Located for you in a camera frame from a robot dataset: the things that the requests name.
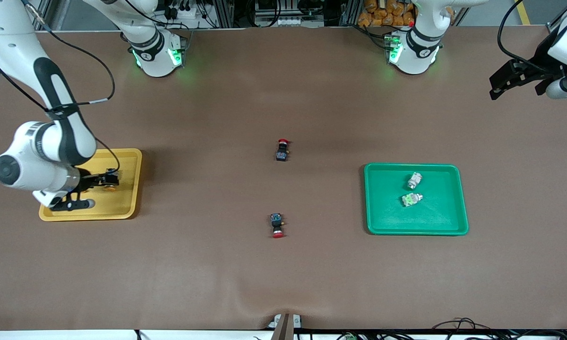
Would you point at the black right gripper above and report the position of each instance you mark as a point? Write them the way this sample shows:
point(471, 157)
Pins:
point(93, 181)

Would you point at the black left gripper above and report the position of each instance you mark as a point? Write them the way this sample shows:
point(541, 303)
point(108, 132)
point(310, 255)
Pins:
point(537, 73)

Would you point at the green push button white body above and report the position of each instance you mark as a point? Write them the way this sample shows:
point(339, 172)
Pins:
point(414, 180)
point(411, 199)

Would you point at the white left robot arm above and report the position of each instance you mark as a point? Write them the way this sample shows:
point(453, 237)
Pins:
point(413, 59)

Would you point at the yellow plastic tray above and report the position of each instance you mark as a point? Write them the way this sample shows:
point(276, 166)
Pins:
point(123, 203)

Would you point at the orange packaged goods pile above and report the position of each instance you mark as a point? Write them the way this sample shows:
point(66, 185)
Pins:
point(387, 13)

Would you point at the red mushroom push button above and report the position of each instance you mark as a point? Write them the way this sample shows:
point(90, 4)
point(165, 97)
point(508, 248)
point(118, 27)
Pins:
point(282, 151)
point(277, 224)

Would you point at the green plastic tray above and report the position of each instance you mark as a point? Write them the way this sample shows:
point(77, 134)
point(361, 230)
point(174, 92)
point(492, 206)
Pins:
point(387, 212)

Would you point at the brown table mat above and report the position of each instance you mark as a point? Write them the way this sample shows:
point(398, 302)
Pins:
point(283, 274)

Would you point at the white power strip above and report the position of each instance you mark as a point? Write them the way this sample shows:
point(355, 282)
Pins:
point(287, 21)

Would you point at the white right camera bracket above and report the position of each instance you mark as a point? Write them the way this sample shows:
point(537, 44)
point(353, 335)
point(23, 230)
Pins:
point(49, 197)

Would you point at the grey camera stand clamp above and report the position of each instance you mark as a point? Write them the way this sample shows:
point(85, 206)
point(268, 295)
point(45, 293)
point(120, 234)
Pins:
point(286, 323)

